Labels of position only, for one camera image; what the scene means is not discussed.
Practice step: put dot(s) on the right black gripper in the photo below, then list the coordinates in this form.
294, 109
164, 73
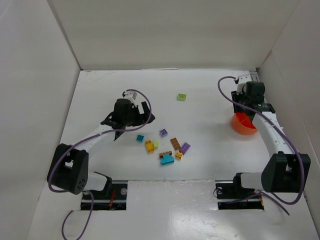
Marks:
240, 105

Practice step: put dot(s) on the yellow small lego brick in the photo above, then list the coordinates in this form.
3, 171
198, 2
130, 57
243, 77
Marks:
179, 155

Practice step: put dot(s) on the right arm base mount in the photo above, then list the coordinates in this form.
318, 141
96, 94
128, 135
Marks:
232, 196

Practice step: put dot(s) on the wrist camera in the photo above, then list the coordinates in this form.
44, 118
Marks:
241, 81
130, 95

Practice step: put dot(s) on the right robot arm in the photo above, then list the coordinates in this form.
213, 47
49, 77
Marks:
287, 168

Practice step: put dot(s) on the light green lego brick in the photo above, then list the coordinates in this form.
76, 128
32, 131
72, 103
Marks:
181, 97

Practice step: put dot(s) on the orange divided round container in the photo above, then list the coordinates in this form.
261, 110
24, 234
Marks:
241, 123

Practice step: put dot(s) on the yellow long lego brick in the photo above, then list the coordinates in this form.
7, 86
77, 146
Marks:
149, 146

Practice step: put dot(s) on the pale green small lego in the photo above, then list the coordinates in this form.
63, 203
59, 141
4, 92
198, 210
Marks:
155, 145

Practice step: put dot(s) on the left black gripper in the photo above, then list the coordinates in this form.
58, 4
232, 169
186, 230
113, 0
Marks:
140, 114

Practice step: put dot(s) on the brown long lego brick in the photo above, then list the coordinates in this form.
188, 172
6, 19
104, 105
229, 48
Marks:
175, 144

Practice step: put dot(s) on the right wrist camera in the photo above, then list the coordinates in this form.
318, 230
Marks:
241, 81

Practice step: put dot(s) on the aluminium rail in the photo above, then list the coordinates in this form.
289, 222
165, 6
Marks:
285, 174

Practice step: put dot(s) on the purple printed lego brick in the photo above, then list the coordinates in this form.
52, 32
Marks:
184, 148

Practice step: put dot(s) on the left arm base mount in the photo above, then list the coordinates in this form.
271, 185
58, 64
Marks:
108, 194

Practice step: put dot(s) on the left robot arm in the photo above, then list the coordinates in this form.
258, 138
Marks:
69, 169

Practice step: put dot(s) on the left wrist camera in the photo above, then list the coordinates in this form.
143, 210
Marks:
130, 95

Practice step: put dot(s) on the purple square lego brick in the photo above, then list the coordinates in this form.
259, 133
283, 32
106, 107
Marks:
163, 133

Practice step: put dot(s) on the teal square lego brick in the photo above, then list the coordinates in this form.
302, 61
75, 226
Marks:
140, 138

